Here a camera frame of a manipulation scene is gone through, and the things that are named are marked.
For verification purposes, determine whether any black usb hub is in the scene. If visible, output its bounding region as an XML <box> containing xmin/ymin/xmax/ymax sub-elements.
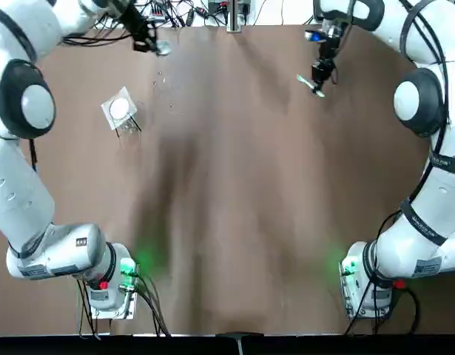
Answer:
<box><xmin>147</xmin><ymin>2</ymin><xmax>166</xmax><ymax>20</ymax></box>

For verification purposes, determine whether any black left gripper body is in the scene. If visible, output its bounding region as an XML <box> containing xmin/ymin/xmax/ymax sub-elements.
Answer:
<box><xmin>113</xmin><ymin>0</ymin><xmax>156</xmax><ymax>43</ymax></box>

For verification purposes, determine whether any black base cable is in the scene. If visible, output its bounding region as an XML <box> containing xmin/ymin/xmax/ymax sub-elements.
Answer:
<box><xmin>75</xmin><ymin>277</ymin><xmax>102</xmax><ymax>339</ymax></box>
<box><xmin>132</xmin><ymin>271</ymin><xmax>173</xmax><ymax>338</ymax></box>
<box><xmin>341</xmin><ymin>284</ymin><xmax>422</xmax><ymax>336</ymax></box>

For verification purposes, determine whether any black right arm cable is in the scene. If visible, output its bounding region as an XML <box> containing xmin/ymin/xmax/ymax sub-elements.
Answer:
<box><xmin>399</xmin><ymin>0</ymin><xmax>454</xmax><ymax>208</ymax></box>

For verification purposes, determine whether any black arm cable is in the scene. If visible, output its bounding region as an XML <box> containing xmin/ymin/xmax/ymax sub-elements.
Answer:
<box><xmin>399</xmin><ymin>0</ymin><xmax>454</xmax><ymax>208</ymax></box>
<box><xmin>27</xmin><ymin>137</ymin><xmax>39</xmax><ymax>173</ymax></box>

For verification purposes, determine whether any black right base cable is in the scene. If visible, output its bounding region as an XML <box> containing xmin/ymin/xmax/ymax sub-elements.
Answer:
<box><xmin>341</xmin><ymin>284</ymin><xmax>422</xmax><ymax>336</ymax></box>

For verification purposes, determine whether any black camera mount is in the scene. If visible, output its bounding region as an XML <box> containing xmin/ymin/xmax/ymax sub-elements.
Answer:
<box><xmin>215</xmin><ymin>331</ymin><xmax>266</xmax><ymax>355</ymax></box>

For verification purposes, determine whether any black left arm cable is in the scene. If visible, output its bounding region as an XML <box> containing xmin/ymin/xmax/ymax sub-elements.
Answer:
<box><xmin>27</xmin><ymin>137</ymin><xmax>39</xmax><ymax>173</ymax></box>

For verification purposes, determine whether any aluminium profile post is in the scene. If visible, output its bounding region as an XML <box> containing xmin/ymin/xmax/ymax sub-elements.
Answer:
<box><xmin>226</xmin><ymin>0</ymin><xmax>244</xmax><ymax>34</ymax></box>

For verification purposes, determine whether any black left base cable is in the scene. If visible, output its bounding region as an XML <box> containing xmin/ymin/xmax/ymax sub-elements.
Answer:
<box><xmin>132</xmin><ymin>271</ymin><xmax>173</xmax><ymax>338</ymax></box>
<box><xmin>75</xmin><ymin>277</ymin><xmax>102</xmax><ymax>339</ymax></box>

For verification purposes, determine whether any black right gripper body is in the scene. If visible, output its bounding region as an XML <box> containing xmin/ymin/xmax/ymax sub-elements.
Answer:
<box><xmin>319</xmin><ymin>34</ymin><xmax>341</xmax><ymax>64</ymax></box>

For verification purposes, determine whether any clear glass burner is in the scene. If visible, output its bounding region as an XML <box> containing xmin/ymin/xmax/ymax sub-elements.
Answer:
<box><xmin>117</xmin><ymin>117</ymin><xmax>138</xmax><ymax>135</ymax></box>

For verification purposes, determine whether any small pale green spoon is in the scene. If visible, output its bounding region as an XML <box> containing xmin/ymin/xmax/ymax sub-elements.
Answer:
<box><xmin>296</xmin><ymin>72</ymin><xmax>327</xmax><ymax>98</ymax></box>

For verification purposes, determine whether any small white crucible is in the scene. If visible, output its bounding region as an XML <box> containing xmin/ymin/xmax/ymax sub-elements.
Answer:
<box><xmin>154</xmin><ymin>39</ymin><xmax>173</xmax><ymax>58</ymax></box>

